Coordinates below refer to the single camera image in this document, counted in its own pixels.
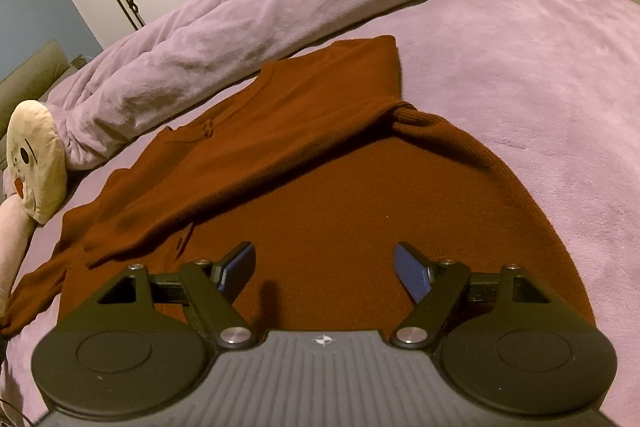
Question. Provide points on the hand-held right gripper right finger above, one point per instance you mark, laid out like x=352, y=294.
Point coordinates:
x=413, y=273

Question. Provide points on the pink plush toy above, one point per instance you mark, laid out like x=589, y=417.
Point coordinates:
x=12, y=242

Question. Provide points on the cream face plush pillow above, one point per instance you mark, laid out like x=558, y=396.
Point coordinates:
x=37, y=157

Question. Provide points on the purple fleece duvet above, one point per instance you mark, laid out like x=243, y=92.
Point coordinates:
x=300, y=7

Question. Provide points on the olive green sofa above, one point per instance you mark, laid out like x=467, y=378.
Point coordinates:
x=30, y=67

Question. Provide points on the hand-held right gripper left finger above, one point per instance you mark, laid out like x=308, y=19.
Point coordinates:
x=239, y=263

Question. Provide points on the rust brown knit sweater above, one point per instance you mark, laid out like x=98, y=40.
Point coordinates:
x=325, y=207

